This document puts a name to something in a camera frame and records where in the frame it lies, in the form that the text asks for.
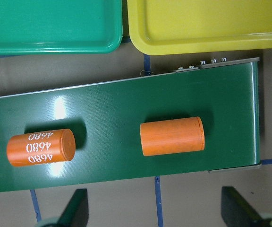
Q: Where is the plain orange cylinder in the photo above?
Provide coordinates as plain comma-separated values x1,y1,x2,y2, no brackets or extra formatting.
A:
140,117,205,157

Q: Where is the orange cylinder marked 4680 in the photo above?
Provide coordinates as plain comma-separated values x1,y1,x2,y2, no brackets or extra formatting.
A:
7,129,76,167

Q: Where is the yellow plastic tray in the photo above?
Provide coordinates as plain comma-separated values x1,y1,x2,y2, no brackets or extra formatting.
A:
127,0,272,55

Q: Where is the green conveyor belt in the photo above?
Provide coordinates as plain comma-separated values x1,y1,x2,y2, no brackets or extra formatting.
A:
0,58,260,192

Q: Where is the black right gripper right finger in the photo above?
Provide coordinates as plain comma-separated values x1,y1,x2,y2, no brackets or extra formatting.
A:
221,186,266,227

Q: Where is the green plastic tray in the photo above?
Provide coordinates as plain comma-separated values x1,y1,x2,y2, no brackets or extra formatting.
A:
0,0,123,55

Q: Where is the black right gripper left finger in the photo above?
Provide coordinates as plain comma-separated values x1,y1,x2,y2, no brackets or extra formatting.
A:
56,189,89,227

